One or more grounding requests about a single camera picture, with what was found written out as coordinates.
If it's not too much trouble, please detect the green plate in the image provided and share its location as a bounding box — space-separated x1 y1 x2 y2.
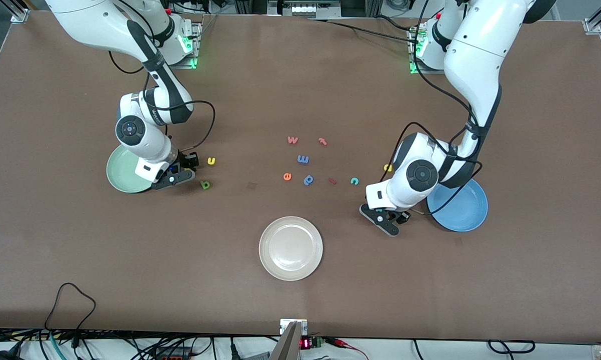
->
106 145 156 194

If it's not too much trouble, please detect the blue plate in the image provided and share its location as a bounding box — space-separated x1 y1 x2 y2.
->
426 177 489 233

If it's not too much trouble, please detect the white plate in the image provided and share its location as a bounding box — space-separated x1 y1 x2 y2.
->
258 216 324 282

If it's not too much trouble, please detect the red clip lead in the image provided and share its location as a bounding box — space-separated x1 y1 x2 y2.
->
328 337 369 360

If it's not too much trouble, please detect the grey power strip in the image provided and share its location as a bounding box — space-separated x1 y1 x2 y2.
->
268 0 342 18

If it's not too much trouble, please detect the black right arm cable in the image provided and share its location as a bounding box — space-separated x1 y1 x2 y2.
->
108 47 216 156

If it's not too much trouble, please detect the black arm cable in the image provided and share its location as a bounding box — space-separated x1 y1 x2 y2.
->
380 0 484 216
108 47 216 156

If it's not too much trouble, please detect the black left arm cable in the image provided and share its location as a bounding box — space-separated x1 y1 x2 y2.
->
380 0 484 216

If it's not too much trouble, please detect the white stand bracket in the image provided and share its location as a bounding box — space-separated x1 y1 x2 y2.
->
279 318 308 336

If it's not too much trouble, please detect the black looped cable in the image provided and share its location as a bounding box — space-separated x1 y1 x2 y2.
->
44 282 97 335

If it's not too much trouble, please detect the grey camera stand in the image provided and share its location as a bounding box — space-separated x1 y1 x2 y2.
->
269 321 304 360

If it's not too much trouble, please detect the black cable across table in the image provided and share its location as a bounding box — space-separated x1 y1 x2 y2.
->
300 14 421 47

